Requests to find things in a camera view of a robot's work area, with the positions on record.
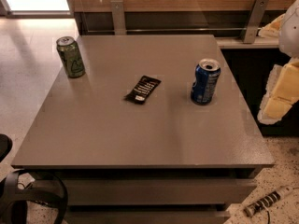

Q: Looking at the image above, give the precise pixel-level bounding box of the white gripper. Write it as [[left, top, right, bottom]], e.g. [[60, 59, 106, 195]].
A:
[[257, 0, 299, 125]]

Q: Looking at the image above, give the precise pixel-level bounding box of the blue pepsi can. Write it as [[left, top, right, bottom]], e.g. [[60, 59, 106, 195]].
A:
[[191, 59, 221, 105]]

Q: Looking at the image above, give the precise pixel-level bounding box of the green soda can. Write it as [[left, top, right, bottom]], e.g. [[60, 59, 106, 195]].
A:
[[56, 36, 85, 78]]

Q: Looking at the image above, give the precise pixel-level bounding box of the white power strip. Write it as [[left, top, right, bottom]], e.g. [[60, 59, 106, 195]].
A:
[[244, 186, 293, 217]]

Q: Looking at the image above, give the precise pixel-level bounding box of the black snack packet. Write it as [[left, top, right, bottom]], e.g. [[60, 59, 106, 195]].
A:
[[124, 76, 161, 105]]

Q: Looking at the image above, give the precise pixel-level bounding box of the upper grey drawer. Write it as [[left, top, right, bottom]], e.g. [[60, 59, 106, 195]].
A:
[[64, 179, 256, 205]]

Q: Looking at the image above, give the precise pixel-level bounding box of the grey drawer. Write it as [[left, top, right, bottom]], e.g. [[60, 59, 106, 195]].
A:
[[64, 211, 230, 224], [64, 179, 256, 205]]

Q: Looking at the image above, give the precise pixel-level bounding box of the lower grey drawer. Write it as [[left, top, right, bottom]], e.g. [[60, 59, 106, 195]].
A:
[[64, 211, 230, 224]]

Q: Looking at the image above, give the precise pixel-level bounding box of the black round seat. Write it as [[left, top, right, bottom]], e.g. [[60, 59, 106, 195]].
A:
[[0, 133, 12, 162]]

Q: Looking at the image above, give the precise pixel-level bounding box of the black chair base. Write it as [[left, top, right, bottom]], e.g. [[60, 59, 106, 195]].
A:
[[0, 170, 68, 224]]

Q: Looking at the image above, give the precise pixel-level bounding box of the right metal bracket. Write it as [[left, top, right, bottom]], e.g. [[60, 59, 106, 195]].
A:
[[241, 0, 269, 44]]

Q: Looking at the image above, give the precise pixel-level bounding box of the metal bracket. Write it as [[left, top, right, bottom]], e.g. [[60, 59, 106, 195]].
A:
[[110, 0, 127, 35], [241, 0, 269, 44]]

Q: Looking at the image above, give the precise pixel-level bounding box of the left metal bracket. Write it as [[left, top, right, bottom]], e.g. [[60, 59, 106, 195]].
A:
[[110, 0, 127, 35]]

